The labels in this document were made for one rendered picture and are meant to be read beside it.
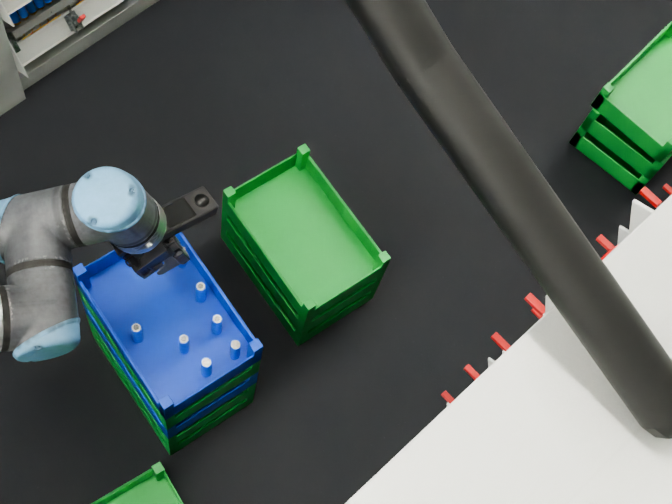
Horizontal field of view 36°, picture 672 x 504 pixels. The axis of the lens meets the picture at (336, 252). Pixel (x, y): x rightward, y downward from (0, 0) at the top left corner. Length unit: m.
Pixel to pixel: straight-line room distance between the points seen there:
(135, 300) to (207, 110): 0.67
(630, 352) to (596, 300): 0.02
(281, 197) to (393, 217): 0.31
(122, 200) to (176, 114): 1.01
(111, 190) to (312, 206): 0.79
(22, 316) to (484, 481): 1.08
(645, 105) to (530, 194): 2.09
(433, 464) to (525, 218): 0.10
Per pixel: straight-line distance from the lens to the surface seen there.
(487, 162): 0.39
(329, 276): 2.12
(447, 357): 2.28
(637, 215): 0.73
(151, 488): 2.16
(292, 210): 2.16
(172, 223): 1.64
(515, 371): 0.44
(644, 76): 2.52
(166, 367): 1.88
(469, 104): 0.39
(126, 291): 1.92
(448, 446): 0.42
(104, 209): 1.45
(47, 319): 1.45
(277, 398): 2.20
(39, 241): 1.48
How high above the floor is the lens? 2.13
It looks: 67 degrees down
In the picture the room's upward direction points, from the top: 18 degrees clockwise
